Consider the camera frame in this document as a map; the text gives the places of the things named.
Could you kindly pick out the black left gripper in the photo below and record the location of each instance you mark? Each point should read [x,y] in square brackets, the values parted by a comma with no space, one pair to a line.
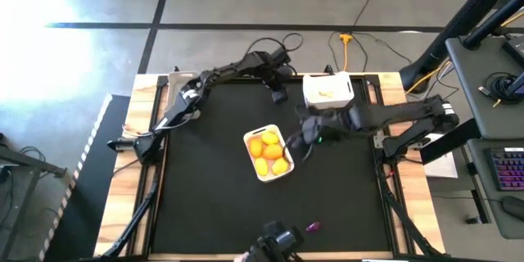
[276,74]

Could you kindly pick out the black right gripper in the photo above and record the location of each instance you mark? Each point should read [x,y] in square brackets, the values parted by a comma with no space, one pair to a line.
[335,123]

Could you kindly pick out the yellow lemon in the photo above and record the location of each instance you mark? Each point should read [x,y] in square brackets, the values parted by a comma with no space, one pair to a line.
[270,138]
[262,166]
[273,152]
[256,147]
[280,166]

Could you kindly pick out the white plastic basket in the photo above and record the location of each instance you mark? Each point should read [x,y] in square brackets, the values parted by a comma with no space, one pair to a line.
[340,90]
[270,177]
[176,86]

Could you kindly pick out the small purple eggplant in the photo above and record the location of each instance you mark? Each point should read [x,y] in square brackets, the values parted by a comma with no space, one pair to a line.
[313,226]

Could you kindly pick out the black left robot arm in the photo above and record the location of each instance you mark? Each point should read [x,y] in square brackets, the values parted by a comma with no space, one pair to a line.
[180,106]

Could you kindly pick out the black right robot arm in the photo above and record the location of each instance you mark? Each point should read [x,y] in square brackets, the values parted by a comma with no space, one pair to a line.
[409,112]

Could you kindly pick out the person's hand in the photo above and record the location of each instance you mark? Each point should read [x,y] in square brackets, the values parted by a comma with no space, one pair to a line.
[241,258]

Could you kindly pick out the white paper sheet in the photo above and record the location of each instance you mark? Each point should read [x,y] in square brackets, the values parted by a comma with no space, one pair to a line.
[444,168]

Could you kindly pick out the black desk leg bar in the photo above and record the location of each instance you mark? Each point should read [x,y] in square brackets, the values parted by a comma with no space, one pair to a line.
[450,141]

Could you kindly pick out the grey desk top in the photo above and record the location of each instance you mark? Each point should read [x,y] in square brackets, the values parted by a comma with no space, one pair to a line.
[471,90]
[479,196]

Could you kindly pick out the black tower fan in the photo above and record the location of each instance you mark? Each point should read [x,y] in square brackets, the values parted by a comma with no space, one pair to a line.
[462,20]

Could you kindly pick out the backlit black keyboard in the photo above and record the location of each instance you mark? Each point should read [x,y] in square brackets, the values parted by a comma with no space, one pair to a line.
[507,170]

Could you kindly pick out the black floor mat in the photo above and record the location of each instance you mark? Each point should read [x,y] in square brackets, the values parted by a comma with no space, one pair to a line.
[90,196]

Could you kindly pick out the black stand pole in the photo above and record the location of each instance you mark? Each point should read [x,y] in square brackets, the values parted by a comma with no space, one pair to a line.
[491,20]

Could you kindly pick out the black computer mouse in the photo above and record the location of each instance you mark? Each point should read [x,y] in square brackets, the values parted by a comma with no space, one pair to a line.
[513,208]

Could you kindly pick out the grey metal stand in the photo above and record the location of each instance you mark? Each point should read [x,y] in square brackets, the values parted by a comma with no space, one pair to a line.
[32,163]

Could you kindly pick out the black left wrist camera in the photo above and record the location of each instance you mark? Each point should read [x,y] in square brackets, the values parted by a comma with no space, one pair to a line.
[281,55]

